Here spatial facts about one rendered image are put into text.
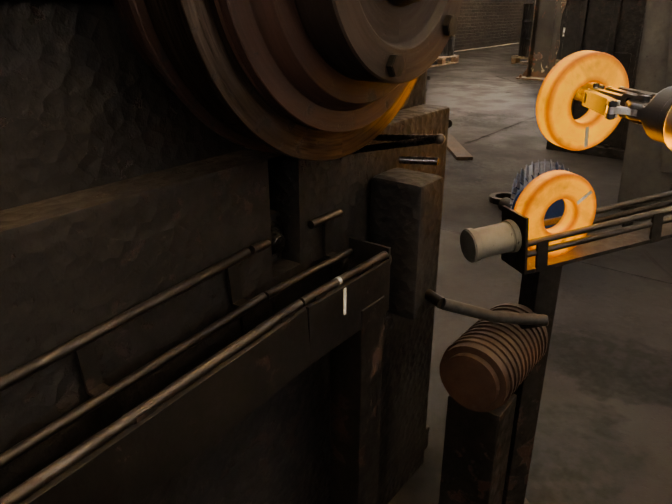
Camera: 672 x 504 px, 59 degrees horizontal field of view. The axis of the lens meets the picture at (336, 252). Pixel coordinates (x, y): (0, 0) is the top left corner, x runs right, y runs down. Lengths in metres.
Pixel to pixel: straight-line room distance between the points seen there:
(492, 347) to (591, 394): 0.94
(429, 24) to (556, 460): 1.21
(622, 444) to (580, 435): 0.10
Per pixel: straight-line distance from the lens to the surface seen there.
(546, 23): 9.60
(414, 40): 0.71
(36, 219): 0.62
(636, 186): 3.50
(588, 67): 1.05
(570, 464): 1.68
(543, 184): 1.09
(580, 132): 1.07
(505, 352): 1.04
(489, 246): 1.05
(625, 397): 1.97
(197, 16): 0.57
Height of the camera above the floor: 1.06
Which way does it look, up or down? 23 degrees down
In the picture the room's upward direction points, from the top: straight up
